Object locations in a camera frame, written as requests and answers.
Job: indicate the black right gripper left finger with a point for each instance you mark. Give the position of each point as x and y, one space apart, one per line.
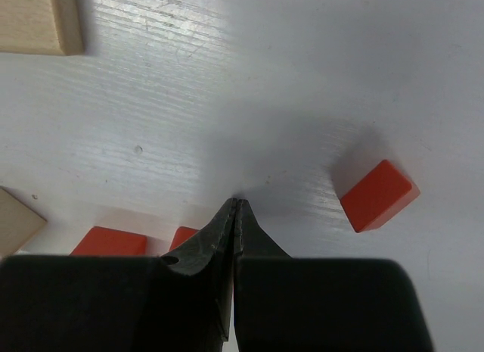
178 302

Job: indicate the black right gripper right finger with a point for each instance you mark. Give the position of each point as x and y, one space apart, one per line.
283 303

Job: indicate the plain red wood block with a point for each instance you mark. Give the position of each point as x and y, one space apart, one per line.
377 197

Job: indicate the long natural wood block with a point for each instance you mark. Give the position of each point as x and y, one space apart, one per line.
41 27

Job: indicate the red cube letter R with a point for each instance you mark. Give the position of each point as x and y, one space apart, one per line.
182 234

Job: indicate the red cube white pattern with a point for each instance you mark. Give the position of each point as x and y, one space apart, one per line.
100 241

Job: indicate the natural wood cube red N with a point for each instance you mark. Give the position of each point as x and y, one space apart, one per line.
18 224

